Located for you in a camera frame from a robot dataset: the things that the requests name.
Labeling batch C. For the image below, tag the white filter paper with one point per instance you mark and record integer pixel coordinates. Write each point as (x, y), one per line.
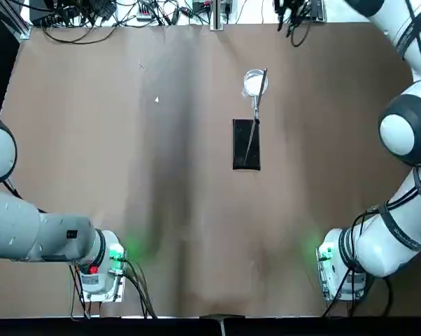
(254, 84)

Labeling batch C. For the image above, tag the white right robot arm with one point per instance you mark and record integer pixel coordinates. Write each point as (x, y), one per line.
(399, 129)

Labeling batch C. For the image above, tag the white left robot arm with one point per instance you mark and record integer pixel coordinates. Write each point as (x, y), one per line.
(14, 224)

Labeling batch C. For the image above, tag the dark grey device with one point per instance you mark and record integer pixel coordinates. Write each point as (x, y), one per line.
(319, 8)

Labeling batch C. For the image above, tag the grey hub with red ports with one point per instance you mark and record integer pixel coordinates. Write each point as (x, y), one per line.
(144, 12)

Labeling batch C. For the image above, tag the black electronics box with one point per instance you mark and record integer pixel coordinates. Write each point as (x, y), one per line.
(53, 8)

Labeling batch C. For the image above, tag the aluminium post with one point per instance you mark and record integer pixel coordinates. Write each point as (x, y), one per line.
(217, 14)

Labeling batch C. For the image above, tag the grey box behind post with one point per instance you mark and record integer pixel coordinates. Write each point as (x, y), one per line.
(201, 4)

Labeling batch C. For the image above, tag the aluminium frame rail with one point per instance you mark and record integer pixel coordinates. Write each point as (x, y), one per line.
(21, 21)

